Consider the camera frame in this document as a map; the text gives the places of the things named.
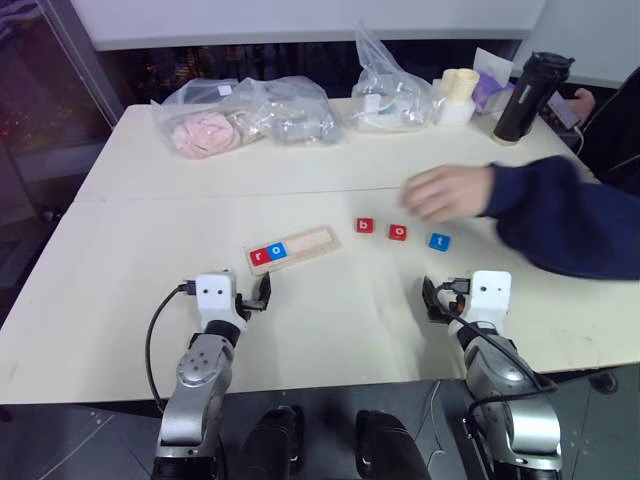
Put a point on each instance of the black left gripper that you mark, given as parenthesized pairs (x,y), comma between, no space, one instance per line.
(243,307)

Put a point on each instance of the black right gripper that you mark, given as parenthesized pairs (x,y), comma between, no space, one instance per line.
(445,307)

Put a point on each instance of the red letter o tile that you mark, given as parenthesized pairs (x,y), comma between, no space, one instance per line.
(398,232)

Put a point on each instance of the red letter b tile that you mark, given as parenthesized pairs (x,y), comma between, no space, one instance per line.
(365,225)

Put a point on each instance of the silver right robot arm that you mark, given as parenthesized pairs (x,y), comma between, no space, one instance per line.
(505,390)

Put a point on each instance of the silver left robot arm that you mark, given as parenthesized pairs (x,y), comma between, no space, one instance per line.
(195,380)

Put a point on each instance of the person's left forearm navy sleeve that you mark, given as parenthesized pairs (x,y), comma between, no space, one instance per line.
(565,215)

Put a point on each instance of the red letter r tile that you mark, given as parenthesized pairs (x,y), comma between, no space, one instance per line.
(259,256)

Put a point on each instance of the blue letter o tile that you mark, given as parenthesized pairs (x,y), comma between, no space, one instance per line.
(278,251)

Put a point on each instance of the blue letter t tile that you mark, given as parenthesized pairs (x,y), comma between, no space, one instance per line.
(439,242)

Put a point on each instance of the wooden letter tray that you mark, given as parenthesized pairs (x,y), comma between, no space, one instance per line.
(307,245)

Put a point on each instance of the person's left hand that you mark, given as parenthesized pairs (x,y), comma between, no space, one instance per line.
(450,192)

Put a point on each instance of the person's right hand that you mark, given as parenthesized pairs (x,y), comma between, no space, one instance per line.
(585,105)

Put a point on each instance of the dark rounded shape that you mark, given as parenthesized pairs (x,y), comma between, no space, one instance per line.
(390,447)
(275,445)

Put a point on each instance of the plastic bag with pink item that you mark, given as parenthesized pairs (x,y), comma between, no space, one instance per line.
(200,130)

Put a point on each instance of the plastic bag with grey items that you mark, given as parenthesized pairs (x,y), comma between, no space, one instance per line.
(295,115)

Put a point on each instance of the black chair caster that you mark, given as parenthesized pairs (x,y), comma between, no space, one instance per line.
(604,382)

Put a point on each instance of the plastic bag with white items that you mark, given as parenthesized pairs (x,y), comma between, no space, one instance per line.
(387,100)

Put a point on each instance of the cream and white container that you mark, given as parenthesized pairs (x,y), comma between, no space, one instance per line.
(457,97)

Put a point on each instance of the black tumbler bottle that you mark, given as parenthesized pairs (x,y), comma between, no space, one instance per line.
(525,100)

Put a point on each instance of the purple tissue pack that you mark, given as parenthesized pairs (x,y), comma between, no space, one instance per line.
(492,82)

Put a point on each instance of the smartphone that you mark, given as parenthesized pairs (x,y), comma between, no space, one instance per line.
(564,111)

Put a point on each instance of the person's dark clothed torso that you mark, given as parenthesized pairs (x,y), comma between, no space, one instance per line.
(617,140)

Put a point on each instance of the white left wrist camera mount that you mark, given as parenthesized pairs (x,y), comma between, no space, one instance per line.
(215,295)

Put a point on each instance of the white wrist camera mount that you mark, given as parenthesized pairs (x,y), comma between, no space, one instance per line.
(215,295)
(490,297)

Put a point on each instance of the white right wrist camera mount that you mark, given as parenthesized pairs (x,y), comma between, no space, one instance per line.
(490,297)

